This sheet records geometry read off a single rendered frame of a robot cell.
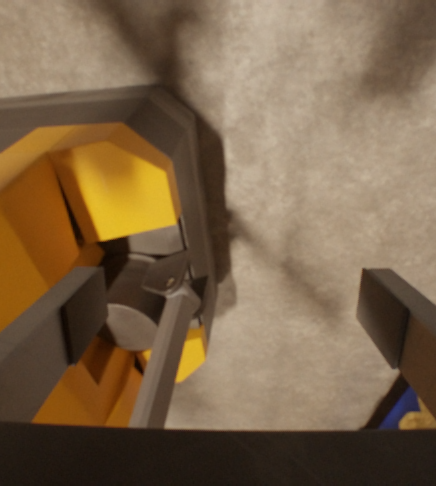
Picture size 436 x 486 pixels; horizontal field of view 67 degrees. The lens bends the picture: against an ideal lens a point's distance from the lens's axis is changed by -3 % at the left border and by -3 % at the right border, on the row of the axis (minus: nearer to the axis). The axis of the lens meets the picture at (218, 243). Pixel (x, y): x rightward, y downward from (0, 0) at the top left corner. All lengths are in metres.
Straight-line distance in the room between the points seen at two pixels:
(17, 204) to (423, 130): 0.89
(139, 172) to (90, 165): 0.08
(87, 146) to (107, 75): 0.38
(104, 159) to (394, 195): 0.77
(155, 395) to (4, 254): 0.31
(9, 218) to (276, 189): 0.69
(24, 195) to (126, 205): 0.19
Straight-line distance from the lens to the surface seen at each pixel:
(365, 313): 0.17
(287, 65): 0.87
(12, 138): 0.75
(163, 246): 0.79
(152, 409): 0.59
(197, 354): 1.05
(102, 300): 0.17
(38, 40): 1.03
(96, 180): 0.64
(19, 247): 0.57
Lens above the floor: 0.85
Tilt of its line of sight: 49 degrees down
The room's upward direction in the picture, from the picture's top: 168 degrees counter-clockwise
